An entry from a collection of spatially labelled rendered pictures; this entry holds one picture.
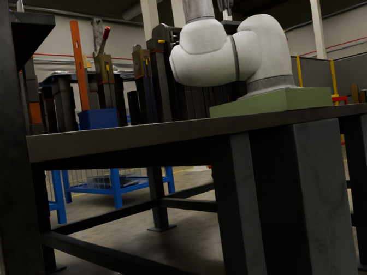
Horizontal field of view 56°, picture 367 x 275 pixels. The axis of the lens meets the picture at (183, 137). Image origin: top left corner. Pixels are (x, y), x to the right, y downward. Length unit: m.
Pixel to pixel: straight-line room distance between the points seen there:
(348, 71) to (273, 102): 8.33
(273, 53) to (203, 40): 0.23
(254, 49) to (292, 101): 0.23
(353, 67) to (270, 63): 8.17
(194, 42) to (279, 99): 0.33
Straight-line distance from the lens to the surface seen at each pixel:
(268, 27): 1.19
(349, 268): 1.33
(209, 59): 1.14
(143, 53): 1.59
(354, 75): 9.28
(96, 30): 1.60
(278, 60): 1.17
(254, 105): 1.07
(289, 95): 1.03
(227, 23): 1.69
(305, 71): 8.20
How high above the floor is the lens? 0.67
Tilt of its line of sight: 1 degrees down
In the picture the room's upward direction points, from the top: 8 degrees counter-clockwise
